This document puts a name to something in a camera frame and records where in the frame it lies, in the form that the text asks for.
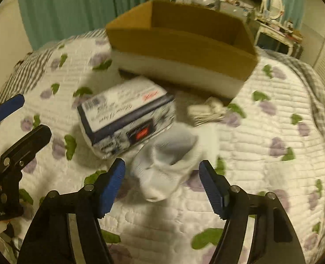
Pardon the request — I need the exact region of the grey checked bedsheet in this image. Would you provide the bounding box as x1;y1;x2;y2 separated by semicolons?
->
0;29;108;108

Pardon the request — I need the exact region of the white oval mirror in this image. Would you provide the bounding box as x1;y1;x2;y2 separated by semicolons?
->
261;0;285;21

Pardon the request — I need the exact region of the floral quilted blanket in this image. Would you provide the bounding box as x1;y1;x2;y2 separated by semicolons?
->
0;29;325;264

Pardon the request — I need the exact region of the beige folded sock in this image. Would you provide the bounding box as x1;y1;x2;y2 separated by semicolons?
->
187;97;227;127

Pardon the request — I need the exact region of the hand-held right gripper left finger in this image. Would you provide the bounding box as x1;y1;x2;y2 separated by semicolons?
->
17;158;126;264

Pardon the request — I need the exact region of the teal curtain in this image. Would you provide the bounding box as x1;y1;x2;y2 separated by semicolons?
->
15;0;177;50

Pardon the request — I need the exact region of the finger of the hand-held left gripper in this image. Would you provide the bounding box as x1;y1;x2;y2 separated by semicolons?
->
0;94;25;132
0;125;52;171

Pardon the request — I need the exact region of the cardboard box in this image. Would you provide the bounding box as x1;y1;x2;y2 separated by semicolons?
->
105;0;259;101

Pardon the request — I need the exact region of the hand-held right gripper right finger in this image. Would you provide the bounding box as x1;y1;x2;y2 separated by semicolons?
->
198;160;306;264

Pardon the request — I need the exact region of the white sock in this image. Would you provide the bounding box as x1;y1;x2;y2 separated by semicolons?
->
131;124;219;202

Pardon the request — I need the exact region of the white dressing table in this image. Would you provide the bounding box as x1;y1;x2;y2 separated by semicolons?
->
254;19;303;58

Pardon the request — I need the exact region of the blue and white tissue pack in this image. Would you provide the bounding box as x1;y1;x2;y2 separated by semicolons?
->
77;75;177;160

